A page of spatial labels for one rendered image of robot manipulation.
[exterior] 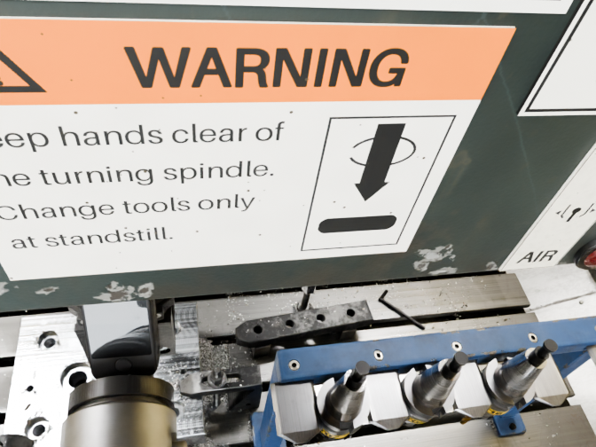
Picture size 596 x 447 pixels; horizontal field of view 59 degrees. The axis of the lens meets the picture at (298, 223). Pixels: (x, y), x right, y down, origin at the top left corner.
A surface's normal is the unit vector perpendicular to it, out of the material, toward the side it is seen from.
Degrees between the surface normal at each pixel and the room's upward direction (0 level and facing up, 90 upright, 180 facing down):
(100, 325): 61
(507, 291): 0
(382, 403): 0
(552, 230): 90
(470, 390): 0
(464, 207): 90
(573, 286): 24
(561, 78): 90
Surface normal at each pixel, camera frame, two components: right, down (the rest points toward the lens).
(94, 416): -0.19, -0.58
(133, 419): 0.43, -0.60
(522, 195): 0.17, 0.79
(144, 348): 0.15, 0.39
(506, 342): 0.12, -0.61
